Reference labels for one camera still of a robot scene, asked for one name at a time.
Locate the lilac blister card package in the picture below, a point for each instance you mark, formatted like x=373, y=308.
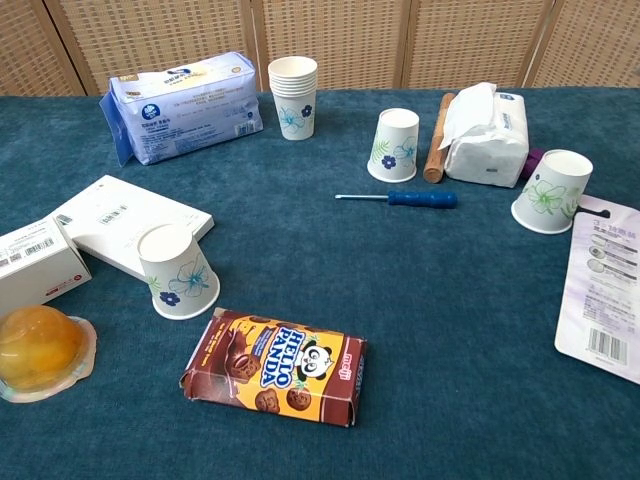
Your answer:
x=605, y=290

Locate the blue sealed tissue pack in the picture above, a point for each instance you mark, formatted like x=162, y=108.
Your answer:
x=185, y=110

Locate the small white cardboard box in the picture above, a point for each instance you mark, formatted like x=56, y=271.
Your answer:
x=35, y=270

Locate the flat white cardboard box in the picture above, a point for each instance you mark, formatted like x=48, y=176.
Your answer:
x=125, y=215

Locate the wooden rolling stick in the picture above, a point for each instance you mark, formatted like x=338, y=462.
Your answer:
x=436, y=160

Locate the Hello Panda biscuit box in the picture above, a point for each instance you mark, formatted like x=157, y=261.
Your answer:
x=280, y=370

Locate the wooden rattan folding screen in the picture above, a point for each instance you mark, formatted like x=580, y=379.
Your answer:
x=150, y=40

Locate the orange fruit jelly cup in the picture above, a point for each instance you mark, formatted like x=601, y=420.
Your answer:
x=35, y=350

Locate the teal table cloth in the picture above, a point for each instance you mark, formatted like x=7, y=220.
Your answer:
x=450, y=350

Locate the upright paper cup stack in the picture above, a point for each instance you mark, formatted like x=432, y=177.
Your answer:
x=295, y=115

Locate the purple plastic block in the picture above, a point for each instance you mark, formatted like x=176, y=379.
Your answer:
x=531, y=162

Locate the white opened tissue pack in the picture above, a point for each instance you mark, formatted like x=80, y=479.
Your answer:
x=485, y=150

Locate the white floral paper cup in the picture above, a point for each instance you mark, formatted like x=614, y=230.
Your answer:
x=175, y=275
x=550, y=195
x=395, y=145

